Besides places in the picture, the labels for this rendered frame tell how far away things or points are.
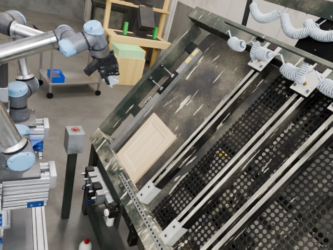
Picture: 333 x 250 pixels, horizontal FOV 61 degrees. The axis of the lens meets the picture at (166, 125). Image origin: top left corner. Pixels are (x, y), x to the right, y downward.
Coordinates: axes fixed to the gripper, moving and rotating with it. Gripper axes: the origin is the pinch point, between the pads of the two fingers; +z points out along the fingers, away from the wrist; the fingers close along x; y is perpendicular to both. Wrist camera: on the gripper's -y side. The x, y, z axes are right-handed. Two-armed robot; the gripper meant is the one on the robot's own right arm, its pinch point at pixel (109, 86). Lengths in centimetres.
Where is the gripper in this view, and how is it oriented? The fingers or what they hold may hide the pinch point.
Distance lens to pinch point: 148.5
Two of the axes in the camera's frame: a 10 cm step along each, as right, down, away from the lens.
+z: 1.1, 6.0, 7.9
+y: 9.8, -2.1, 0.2
